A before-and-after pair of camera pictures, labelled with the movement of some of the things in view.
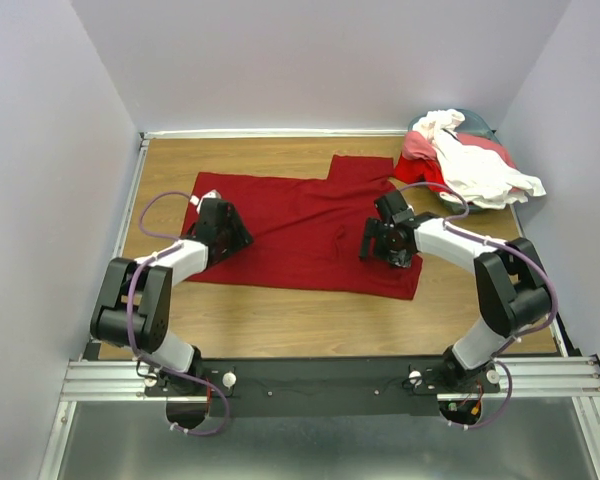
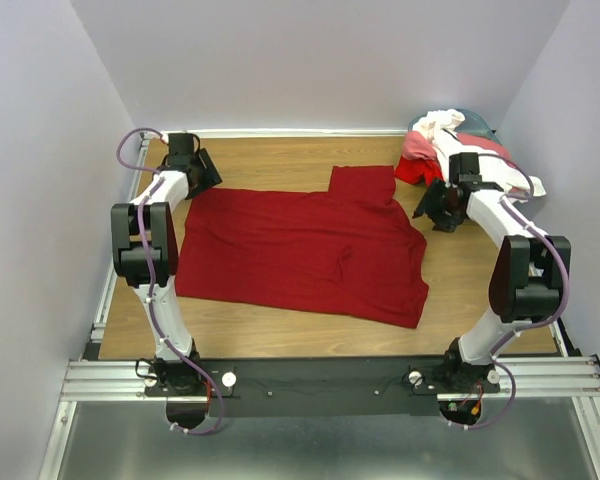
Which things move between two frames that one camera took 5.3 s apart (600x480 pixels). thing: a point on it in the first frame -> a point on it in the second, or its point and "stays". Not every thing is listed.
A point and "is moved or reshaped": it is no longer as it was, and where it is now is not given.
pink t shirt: x=419 y=144 stays
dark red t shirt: x=306 y=232 is moved or reshaped
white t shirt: x=474 y=173 stays
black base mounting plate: x=319 y=386 stays
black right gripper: x=373 y=229 -> x=445 y=224
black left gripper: x=241 y=236 -> x=210 y=174
